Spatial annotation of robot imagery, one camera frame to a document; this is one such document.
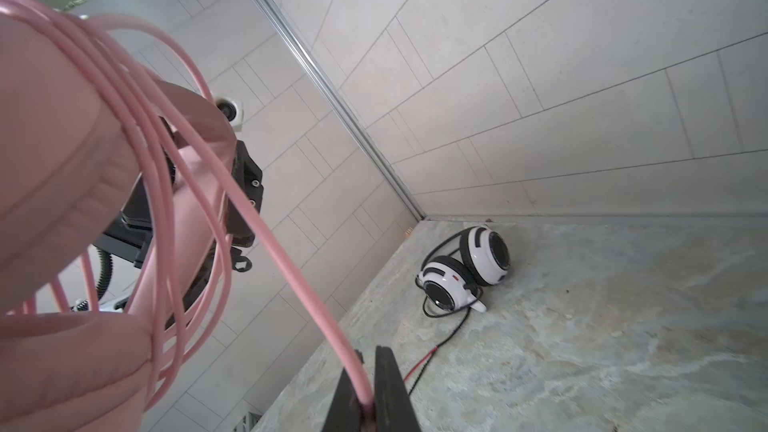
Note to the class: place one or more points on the pink headphones with cable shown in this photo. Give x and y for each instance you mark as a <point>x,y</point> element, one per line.
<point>81,124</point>

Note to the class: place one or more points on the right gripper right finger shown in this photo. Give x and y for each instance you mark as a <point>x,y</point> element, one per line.
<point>393,408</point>

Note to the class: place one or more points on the white black headphones with cable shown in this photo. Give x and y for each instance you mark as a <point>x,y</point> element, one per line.
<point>453,277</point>

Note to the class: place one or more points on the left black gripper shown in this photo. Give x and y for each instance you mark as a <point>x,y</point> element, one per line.
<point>129,236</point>

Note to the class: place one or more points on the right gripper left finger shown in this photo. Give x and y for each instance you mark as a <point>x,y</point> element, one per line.
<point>345,412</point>

